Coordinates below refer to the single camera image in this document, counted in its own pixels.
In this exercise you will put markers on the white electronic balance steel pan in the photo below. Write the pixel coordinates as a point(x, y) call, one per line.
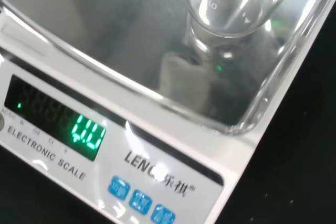
point(126, 77)

